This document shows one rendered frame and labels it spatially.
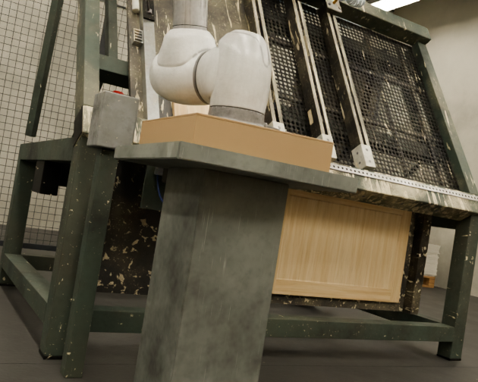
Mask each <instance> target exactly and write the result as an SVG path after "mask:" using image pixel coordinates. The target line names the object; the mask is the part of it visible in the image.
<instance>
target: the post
mask: <svg viewBox="0 0 478 382"><path fill-rule="evenodd" d="M114 154H115V150H112V149H105V148H98V149H97V153H96V161H95V166H94V171H93V179H92V184H91V189H90V197H89V202H88V207H87V212H86V220H85V225H84V230H83V238H82V243H81V247H80V256H79V261H78V266H77V274H76V279H75V284H74V292H73V297H72V302H71V310H70V315H69V319H68V328H67V333H66V337H65V342H64V351H63V356H62V360H61V369H60V373H61V375H62V376H63V378H81V377H82V375H83V367H84V362H85V357H86V348H87V344H88V339H89V334H90V325H91V321H92V316H93V307H94V302H95V298H96V289H97V284H98V279H99V271H100V266H101V261H102V253H103V248H104V243H105V235H106V230H107V225H108V217H109V212H110V207H111V202H112V193H113V189H114V184H115V175H116V170H117V166H118V160H117V159H114Z"/></svg>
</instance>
